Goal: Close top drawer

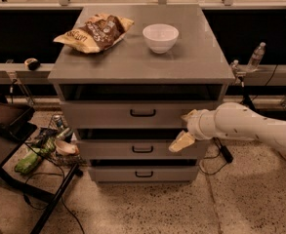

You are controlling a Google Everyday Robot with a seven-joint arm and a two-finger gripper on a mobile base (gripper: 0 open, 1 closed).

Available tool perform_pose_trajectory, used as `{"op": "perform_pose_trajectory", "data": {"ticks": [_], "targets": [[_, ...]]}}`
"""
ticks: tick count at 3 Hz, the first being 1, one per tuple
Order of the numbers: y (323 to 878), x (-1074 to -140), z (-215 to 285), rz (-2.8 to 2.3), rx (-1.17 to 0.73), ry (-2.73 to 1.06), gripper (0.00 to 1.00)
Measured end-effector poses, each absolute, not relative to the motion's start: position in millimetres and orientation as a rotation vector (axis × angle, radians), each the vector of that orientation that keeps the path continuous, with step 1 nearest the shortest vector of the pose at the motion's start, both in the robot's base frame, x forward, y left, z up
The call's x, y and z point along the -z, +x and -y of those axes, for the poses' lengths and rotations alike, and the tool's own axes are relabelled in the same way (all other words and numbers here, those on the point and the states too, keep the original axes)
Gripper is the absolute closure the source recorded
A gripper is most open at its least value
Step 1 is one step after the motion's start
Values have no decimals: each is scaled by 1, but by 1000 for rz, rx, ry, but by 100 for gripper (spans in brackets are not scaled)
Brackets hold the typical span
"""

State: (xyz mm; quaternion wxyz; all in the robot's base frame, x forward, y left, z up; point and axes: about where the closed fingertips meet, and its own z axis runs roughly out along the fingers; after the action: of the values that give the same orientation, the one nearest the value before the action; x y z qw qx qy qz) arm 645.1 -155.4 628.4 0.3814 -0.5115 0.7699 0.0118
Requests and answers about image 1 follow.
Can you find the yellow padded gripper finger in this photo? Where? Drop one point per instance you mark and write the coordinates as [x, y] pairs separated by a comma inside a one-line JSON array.
[[190, 114], [183, 140]]

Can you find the grey top drawer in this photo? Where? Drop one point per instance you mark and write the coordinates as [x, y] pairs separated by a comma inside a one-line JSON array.
[[135, 106]]

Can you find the grey drawer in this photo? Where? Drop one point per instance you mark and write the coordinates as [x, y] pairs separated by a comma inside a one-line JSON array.
[[135, 106], [99, 144], [144, 170]]

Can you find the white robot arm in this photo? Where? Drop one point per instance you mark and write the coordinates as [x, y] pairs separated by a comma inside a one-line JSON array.
[[231, 120]]

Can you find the grey bottom drawer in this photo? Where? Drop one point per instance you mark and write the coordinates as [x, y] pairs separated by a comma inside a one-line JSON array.
[[144, 170]]

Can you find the grey drawer cabinet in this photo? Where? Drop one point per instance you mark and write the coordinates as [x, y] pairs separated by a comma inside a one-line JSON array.
[[196, 57]]

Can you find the grey middle drawer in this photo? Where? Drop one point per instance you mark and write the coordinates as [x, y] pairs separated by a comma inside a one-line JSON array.
[[99, 144]]

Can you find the black power adapter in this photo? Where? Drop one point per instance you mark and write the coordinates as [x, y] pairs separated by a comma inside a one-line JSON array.
[[227, 155]]

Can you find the black tripod stand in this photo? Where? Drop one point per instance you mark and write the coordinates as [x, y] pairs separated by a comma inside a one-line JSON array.
[[240, 75]]

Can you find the white ceramic bowl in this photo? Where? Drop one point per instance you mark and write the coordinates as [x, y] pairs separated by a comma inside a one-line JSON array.
[[160, 38]]

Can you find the clear plastic water bottle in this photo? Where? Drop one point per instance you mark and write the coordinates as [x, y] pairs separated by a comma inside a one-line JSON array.
[[256, 57]]

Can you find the small tan bowl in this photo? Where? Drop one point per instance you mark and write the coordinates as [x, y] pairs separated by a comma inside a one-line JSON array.
[[64, 148]]

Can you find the brown yellow chip bag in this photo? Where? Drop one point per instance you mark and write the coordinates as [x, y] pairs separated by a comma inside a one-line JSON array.
[[99, 33]]

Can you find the soda can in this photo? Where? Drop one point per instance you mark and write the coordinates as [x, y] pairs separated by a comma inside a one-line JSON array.
[[58, 121]]

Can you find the black side table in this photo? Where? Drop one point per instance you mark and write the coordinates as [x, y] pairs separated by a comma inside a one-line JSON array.
[[15, 129]]

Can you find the green snack bag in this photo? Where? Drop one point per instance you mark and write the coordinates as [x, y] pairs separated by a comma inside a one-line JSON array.
[[36, 152]]

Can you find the black yellow tape measure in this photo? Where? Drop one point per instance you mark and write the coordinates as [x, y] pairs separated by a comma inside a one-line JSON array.
[[32, 64]]

